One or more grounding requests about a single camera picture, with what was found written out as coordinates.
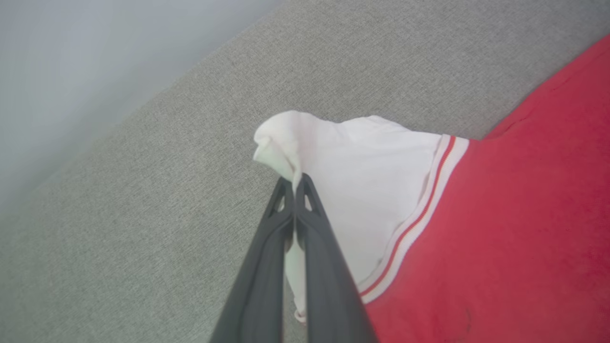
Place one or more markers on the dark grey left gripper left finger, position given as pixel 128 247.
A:
pixel 259 286

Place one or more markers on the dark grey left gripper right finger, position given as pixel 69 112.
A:
pixel 329 286

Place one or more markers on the red and white shirt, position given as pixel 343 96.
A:
pixel 476 214

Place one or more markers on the grey fabric sofa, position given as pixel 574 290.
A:
pixel 190 181

